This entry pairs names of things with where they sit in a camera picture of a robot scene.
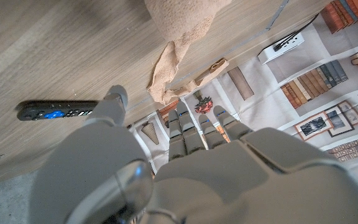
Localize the printed bookshelf backdrop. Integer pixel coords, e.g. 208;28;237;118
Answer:
129;0;358;200

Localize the white power outlet box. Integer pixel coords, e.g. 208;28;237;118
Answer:
257;32;305;65

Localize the tan nylon stocking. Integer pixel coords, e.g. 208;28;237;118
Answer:
144;0;232;105

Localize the black power box cord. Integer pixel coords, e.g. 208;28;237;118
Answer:
273;12;320;52

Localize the black TV remote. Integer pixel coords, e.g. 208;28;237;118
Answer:
16;100;99;121

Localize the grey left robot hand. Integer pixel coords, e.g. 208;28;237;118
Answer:
28;85;358;224

